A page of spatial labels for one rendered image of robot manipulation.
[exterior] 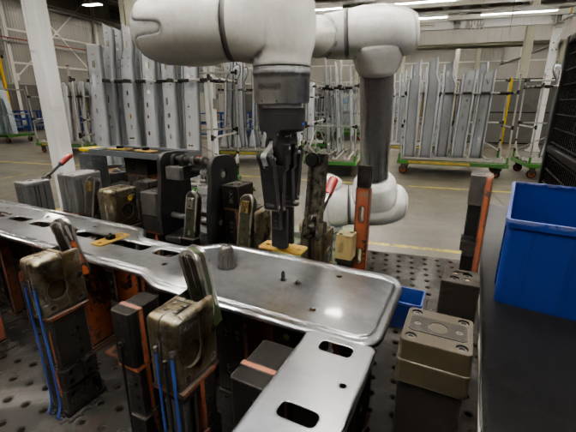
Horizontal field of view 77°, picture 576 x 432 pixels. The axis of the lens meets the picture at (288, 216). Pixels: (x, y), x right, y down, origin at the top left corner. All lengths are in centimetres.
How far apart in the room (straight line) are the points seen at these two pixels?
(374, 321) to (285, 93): 36
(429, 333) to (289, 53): 41
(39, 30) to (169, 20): 410
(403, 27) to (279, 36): 59
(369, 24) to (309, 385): 90
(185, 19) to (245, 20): 9
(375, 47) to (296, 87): 56
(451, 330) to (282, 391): 21
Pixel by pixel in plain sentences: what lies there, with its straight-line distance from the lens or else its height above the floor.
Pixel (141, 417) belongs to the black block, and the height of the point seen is 77.
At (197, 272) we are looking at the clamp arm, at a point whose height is 108.
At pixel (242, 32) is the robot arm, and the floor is 141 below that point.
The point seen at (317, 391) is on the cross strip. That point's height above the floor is 100.
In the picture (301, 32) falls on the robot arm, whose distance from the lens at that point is 58.
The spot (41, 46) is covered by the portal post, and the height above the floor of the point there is 185.
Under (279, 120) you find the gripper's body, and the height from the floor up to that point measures 129.
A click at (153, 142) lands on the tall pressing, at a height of 79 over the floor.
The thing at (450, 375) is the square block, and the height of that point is 103.
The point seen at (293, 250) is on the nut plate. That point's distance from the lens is 64.
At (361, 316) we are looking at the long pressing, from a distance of 59.
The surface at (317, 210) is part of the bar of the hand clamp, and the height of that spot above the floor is 110.
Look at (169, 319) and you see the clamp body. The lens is 52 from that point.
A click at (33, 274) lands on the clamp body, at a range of 80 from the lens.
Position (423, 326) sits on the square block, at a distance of 48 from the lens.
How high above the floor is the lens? 131
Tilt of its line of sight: 17 degrees down
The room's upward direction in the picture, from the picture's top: straight up
